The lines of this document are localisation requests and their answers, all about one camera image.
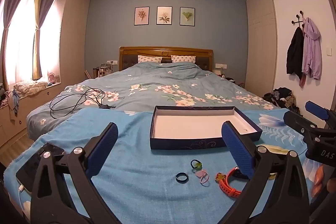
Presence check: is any navy patterned box lid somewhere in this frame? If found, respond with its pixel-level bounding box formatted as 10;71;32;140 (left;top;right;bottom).
150;105;263;150

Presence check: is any wooden bed headboard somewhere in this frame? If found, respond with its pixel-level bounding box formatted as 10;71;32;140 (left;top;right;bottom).
119;46;214;72

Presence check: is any window seat cabinet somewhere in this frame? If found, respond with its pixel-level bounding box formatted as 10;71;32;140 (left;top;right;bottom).
0;82;62;146

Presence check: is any black jacket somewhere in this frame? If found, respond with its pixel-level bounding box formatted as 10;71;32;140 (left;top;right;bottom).
286;27;305;80

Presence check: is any wooden bed with floral duvet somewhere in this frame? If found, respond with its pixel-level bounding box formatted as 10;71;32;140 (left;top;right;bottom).
26;61;279;140

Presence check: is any black coat rack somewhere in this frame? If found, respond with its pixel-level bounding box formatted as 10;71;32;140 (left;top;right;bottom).
291;11;306;28

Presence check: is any framed pink flower picture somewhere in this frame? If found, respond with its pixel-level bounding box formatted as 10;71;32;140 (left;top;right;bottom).
134;7;150;26

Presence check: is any black smartphone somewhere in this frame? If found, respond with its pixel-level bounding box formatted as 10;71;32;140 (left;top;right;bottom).
16;143;65;193

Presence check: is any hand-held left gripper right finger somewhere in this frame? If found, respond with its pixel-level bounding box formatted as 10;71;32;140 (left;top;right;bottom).
221;120;311;224

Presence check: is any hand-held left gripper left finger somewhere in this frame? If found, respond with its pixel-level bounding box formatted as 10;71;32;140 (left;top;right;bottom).
30;122;118;224

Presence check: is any patterned pillow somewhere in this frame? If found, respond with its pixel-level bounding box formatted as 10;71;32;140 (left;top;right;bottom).
138;55;163;64
171;55;196;64

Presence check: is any pile of light clothes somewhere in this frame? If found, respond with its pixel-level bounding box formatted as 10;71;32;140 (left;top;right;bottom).
13;80;48;96

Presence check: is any pile of dark clothes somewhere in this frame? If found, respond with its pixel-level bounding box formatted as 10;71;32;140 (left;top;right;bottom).
262;87;300;114

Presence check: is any beige wardrobe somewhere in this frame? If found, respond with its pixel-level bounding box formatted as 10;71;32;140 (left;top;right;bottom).
59;0;91;85
245;0;278;104

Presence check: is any blue floral blanket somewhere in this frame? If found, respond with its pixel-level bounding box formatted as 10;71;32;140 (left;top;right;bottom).
4;106;323;224

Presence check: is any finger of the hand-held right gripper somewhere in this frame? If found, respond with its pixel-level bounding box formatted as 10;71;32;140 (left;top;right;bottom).
283;110;319;135
305;101;336;123

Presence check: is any small pink fan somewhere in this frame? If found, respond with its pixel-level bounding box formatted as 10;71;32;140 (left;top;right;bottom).
48;72;61;84

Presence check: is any orange smart watch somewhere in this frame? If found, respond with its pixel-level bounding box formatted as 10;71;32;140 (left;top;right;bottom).
220;166;250;199

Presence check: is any framed green leaf picture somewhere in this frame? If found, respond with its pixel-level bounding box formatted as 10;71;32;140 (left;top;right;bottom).
180;7;196;26

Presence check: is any person's right hand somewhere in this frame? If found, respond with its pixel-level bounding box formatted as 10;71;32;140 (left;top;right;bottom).
312;164;336;198

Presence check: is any grey and yellow curtain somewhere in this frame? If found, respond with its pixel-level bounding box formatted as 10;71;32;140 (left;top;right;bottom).
31;0;59;81

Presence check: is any cluttered nightstand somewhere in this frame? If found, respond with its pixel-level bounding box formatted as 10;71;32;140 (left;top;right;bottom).
84;64;116;80

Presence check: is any purple jacket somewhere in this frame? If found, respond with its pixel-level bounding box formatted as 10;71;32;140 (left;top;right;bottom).
301;17;322;80

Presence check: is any black cable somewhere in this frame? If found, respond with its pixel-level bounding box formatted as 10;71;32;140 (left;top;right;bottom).
50;88;116;119

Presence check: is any framed white flower picture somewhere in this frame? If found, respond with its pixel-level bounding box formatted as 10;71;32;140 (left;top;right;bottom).
157;6;173;25

